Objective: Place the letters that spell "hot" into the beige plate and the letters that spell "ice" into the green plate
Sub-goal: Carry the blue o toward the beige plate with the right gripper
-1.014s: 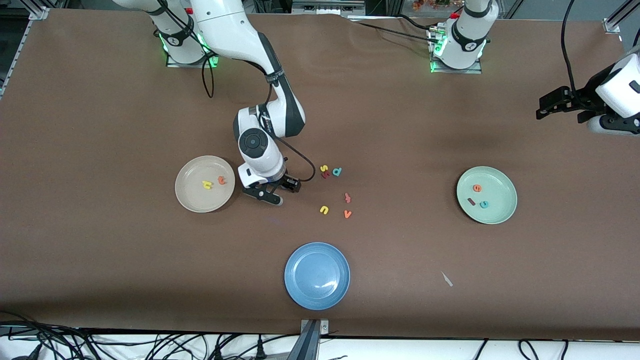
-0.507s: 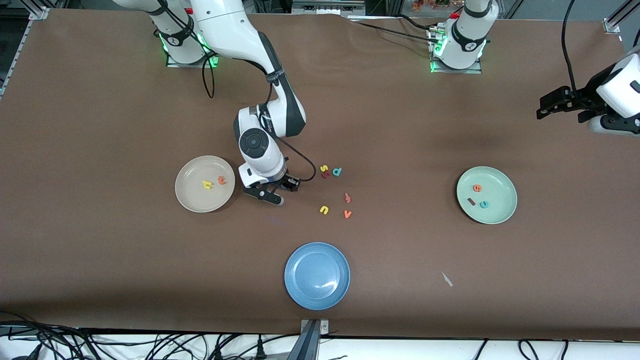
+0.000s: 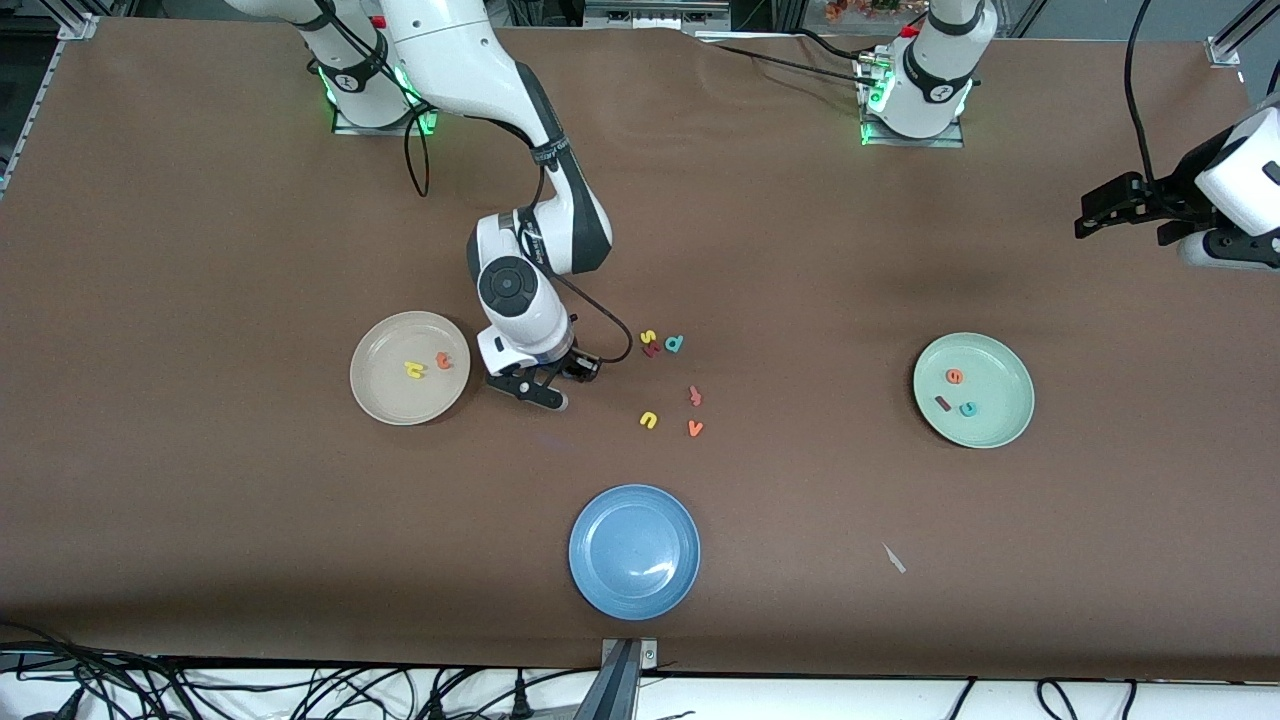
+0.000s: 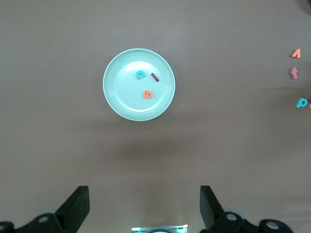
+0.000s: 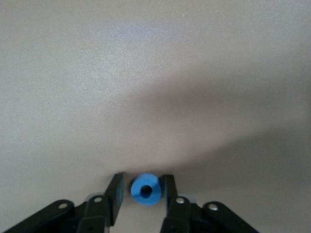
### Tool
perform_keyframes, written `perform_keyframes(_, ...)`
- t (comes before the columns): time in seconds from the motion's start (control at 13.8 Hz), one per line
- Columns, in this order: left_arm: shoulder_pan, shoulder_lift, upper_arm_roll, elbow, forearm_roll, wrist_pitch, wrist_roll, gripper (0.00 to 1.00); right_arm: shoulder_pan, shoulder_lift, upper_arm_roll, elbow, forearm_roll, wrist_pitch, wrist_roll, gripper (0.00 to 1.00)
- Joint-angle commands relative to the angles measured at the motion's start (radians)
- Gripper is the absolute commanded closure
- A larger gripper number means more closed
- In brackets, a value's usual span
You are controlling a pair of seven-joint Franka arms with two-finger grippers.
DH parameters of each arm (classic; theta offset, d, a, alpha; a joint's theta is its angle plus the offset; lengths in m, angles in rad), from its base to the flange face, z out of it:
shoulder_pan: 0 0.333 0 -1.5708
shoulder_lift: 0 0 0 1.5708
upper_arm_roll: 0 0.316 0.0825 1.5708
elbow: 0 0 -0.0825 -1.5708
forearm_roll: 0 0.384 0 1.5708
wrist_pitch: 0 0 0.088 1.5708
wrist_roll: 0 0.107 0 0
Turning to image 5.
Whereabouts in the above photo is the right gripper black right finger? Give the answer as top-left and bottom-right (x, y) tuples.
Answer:
(159, 174), (260, 233)

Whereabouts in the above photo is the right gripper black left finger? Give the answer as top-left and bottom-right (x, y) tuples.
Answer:
(2, 172), (125, 233)

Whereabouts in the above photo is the blue foam letter o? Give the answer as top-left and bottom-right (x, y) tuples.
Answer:
(130, 172), (162, 207)

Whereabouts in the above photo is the brown table cover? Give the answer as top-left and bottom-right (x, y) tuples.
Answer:
(0, 0), (311, 233)

